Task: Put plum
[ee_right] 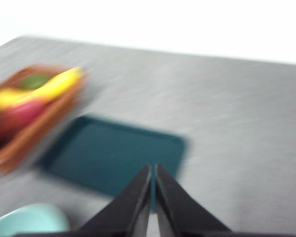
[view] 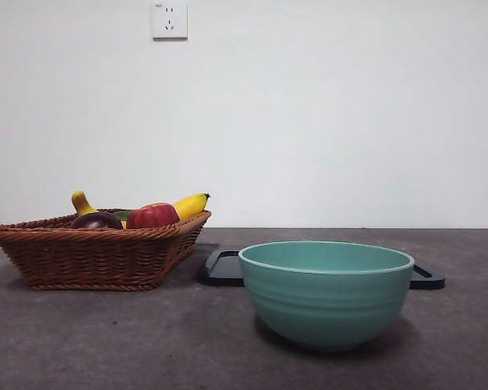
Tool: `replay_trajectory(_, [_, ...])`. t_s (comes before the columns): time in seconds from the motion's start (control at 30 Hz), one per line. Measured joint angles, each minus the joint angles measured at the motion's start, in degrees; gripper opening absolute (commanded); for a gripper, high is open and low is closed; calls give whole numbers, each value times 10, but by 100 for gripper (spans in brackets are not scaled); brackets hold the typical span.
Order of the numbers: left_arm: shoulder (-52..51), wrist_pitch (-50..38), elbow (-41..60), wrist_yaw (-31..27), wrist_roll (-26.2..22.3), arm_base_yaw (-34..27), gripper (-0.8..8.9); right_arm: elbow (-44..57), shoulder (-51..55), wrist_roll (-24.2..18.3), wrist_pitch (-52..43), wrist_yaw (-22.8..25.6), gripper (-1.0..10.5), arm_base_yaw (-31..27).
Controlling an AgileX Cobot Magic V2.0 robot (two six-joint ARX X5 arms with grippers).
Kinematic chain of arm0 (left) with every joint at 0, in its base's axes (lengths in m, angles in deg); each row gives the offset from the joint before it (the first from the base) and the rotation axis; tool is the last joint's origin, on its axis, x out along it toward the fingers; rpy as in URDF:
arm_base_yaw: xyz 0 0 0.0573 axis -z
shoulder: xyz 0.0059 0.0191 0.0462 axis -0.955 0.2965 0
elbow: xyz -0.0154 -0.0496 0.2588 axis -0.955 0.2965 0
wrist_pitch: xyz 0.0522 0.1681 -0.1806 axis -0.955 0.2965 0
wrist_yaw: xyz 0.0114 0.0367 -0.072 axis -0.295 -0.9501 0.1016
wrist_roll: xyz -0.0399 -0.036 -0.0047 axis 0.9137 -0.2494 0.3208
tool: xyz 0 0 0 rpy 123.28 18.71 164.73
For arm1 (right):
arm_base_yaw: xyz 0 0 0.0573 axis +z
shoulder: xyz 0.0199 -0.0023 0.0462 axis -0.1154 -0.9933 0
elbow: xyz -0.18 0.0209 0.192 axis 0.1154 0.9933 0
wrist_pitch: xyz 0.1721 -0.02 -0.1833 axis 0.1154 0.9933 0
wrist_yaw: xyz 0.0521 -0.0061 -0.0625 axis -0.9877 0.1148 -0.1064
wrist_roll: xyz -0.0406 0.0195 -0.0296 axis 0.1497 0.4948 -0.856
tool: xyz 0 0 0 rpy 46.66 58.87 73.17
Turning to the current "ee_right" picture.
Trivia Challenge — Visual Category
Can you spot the brown wicker basket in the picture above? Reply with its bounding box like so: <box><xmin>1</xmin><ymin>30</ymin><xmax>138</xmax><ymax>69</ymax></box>
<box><xmin>0</xmin><ymin>63</ymin><xmax>91</xmax><ymax>175</ymax></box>

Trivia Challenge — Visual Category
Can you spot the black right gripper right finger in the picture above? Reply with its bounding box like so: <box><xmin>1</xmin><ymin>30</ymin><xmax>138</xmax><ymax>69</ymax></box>
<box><xmin>155</xmin><ymin>162</ymin><xmax>296</xmax><ymax>237</ymax></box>

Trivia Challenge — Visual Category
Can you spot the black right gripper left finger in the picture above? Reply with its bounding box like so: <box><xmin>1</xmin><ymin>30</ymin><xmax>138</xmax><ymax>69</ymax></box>
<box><xmin>14</xmin><ymin>164</ymin><xmax>152</xmax><ymax>237</ymax></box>

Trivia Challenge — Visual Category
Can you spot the red apple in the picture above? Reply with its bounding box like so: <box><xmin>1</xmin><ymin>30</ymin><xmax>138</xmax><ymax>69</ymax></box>
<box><xmin>0</xmin><ymin>101</ymin><xmax>49</xmax><ymax>146</ymax></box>

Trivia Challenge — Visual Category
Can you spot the green fruit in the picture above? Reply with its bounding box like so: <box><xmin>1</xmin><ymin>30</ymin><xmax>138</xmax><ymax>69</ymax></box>
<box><xmin>19</xmin><ymin>73</ymin><xmax>52</xmax><ymax>91</ymax></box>

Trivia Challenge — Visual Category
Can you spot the black tray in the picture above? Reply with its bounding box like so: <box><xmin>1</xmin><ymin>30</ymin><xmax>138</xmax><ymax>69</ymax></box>
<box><xmin>38</xmin><ymin>115</ymin><xmax>188</xmax><ymax>213</ymax></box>

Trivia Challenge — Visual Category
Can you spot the yellow banana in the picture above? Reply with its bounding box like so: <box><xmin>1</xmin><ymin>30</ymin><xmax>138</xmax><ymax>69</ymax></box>
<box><xmin>0</xmin><ymin>66</ymin><xmax>84</xmax><ymax>109</ymax></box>

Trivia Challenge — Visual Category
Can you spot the teal bowl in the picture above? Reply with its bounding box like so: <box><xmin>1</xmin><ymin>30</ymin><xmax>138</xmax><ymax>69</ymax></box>
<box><xmin>0</xmin><ymin>202</ymin><xmax>70</xmax><ymax>237</ymax></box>

